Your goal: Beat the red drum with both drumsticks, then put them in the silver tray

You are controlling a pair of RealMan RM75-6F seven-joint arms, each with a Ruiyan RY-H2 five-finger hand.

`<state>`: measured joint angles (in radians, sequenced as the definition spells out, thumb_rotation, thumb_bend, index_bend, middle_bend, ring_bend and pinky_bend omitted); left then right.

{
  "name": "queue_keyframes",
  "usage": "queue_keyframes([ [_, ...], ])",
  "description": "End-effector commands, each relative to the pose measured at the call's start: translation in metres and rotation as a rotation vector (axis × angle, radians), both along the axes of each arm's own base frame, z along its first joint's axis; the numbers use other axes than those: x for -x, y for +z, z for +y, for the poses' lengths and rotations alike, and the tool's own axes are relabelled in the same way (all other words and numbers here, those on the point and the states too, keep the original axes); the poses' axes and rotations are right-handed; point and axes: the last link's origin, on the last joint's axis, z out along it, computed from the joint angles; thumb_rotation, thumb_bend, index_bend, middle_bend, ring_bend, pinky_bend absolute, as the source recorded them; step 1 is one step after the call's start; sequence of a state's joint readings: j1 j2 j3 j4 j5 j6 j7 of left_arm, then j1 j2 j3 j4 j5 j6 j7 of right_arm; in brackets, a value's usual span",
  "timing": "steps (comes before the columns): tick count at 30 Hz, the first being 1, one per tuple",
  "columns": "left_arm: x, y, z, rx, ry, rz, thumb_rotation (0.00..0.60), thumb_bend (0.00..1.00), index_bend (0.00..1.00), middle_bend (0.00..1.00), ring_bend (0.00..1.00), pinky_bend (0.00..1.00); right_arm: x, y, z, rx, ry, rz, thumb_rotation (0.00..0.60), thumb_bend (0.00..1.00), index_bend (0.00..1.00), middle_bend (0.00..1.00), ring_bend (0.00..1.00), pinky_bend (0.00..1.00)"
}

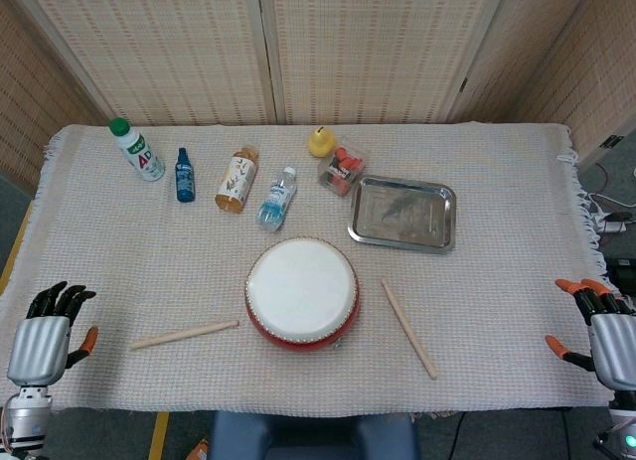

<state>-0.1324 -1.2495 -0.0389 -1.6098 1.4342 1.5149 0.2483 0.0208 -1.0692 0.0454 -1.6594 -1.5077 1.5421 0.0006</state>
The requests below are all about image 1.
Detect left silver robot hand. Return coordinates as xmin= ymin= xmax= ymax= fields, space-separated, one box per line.
xmin=6 ymin=280 xmax=99 ymax=387

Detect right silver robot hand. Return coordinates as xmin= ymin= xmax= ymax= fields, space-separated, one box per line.
xmin=545 ymin=277 xmax=636 ymax=394

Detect wooden drumstick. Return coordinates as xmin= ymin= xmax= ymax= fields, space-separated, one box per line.
xmin=381 ymin=277 xmax=439 ymax=381
xmin=129 ymin=320 xmax=240 ymax=351

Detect rectangular metal tray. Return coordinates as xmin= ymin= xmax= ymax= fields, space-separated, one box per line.
xmin=347 ymin=174 xmax=457 ymax=255

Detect red and white drum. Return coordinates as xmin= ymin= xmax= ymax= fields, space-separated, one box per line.
xmin=243 ymin=236 xmax=360 ymax=353

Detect black box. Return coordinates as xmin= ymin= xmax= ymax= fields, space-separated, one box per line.
xmin=603 ymin=256 xmax=636 ymax=298

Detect white power strip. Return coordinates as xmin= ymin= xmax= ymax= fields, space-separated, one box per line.
xmin=593 ymin=212 xmax=631 ymax=234

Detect beige woven tablecloth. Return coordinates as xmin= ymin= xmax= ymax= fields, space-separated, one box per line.
xmin=0 ymin=123 xmax=631 ymax=422

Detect white bottle green cap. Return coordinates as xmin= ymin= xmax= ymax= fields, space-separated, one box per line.
xmin=108 ymin=117 xmax=166 ymax=183

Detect small blue bottle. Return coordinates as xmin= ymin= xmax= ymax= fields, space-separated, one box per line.
xmin=175 ymin=147 xmax=197 ymax=204

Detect amber tea bottle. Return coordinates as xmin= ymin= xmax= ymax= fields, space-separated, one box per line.
xmin=214 ymin=144 xmax=259 ymax=216

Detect clear water bottle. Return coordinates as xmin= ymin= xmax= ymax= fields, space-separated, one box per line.
xmin=255 ymin=166 xmax=298 ymax=232

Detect blue padded seat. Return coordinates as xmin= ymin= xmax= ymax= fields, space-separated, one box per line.
xmin=207 ymin=409 xmax=421 ymax=460

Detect clear box red items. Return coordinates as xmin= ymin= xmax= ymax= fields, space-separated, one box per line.
xmin=316 ymin=136 xmax=370 ymax=198

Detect bamboo folding screen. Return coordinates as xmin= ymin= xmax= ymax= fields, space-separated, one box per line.
xmin=0 ymin=0 xmax=636 ymax=181

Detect yellow toy pear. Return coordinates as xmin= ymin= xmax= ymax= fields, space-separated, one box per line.
xmin=307 ymin=126 xmax=339 ymax=158

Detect thin red cable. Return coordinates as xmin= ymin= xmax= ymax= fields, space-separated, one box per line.
xmin=594 ymin=162 xmax=613 ymax=193

